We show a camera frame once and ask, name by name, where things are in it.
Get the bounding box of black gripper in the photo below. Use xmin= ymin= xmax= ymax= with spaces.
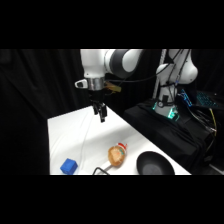
xmin=88 ymin=89 xmax=108 ymax=124

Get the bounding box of white tablecloth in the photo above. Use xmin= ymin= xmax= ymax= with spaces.
xmin=47 ymin=105 xmax=193 ymax=176

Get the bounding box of gingerbread plush with santa hat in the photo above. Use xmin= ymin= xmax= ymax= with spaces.
xmin=107 ymin=142 xmax=130 ymax=168

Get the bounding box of blue cube block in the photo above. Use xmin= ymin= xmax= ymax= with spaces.
xmin=59 ymin=158 xmax=79 ymax=176

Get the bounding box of white vertical pole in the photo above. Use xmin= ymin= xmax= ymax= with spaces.
xmin=152 ymin=49 xmax=168 ymax=101

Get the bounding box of black electronics box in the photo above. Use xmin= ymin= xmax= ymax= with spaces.
xmin=151 ymin=102 xmax=181 ymax=123

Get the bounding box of black curtain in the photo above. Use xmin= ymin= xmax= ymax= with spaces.
xmin=0 ymin=49 xmax=224 ymax=176

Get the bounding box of black round bowl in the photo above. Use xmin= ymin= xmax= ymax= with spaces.
xmin=135 ymin=150 xmax=176 ymax=176

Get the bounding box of black draped robot stand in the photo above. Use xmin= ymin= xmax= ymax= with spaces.
xmin=122 ymin=99 xmax=224 ymax=176

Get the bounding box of keyboard with blue backlight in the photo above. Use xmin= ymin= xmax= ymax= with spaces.
xmin=195 ymin=90 xmax=220 ymax=108

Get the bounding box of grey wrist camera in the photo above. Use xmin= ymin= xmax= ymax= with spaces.
xmin=74 ymin=78 xmax=89 ymax=90

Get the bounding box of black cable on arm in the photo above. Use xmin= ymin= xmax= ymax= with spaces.
xmin=108 ymin=49 xmax=184 ymax=85

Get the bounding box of yellow cable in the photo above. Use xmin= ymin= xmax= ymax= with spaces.
xmin=207 ymin=108 xmax=218 ymax=138

